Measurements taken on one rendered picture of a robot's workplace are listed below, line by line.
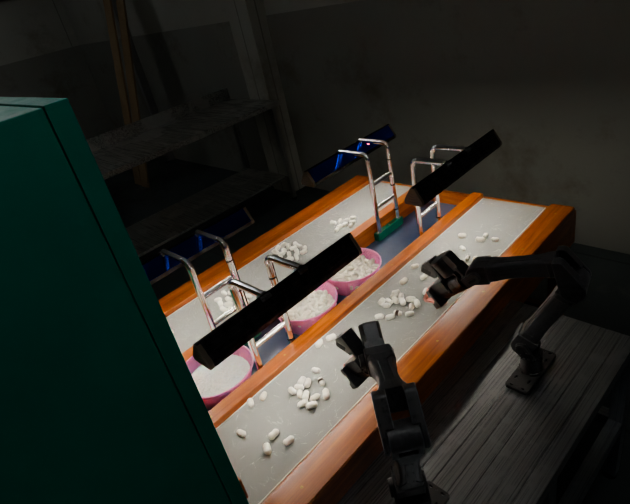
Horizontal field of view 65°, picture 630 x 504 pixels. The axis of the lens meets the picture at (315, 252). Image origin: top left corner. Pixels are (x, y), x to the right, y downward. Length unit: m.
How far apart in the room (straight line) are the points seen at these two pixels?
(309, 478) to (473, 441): 0.46
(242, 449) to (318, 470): 0.26
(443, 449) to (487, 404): 0.21
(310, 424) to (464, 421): 0.44
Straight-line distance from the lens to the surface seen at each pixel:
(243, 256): 2.38
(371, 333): 1.28
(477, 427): 1.55
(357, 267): 2.11
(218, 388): 1.75
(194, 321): 2.09
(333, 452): 1.41
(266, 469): 1.46
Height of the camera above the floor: 1.86
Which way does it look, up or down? 29 degrees down
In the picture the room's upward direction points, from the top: 14 degrees counter-clockwise
